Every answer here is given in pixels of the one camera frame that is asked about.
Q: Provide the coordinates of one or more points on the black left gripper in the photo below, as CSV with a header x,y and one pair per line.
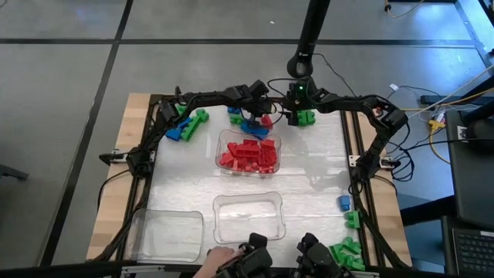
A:
x,y
252,96

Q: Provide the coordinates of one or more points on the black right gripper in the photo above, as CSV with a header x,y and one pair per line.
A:
x,y
304,94

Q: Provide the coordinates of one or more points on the red toy building block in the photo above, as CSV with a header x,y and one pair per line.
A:
x,y
253,167
241,165
266,169
267,122
232,148
226,159
268,144
268,157

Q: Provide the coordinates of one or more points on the large red building block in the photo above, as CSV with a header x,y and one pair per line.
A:
x,y
247,148

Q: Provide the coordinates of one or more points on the long green building block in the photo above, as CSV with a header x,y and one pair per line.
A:
x,y
191,129

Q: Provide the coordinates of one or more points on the blue toy building block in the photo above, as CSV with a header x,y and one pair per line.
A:
x,y
173,134
247,130
185,123
232,110
344,203
262,134

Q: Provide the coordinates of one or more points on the clear plastic bin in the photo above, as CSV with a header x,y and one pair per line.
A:
x,y
224,135
166,237
249,220

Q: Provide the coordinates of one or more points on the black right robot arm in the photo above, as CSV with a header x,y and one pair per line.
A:
x,y
390,116

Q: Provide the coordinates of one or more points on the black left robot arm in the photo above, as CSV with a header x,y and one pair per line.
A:
x,y
208,96

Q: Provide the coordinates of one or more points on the white plastic table cover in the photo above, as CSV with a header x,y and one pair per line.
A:
x,y
193,185

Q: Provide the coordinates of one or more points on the white floor tag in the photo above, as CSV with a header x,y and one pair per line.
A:
x,y
394,87

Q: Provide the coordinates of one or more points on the yellow plug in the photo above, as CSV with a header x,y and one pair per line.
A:
x,y
436,124

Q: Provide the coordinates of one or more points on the person's hand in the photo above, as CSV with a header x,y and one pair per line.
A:
x,y
216,260

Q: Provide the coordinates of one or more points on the black computer case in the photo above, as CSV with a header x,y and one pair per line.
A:
x,y
471,173

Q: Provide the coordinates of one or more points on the black laptop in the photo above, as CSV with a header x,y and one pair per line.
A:
x,y
474,251

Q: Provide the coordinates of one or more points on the black furniture foot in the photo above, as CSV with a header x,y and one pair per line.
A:
x,y
11,171

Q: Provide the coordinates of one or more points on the black metal table frame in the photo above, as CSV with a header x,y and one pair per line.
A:
x,y
343,131

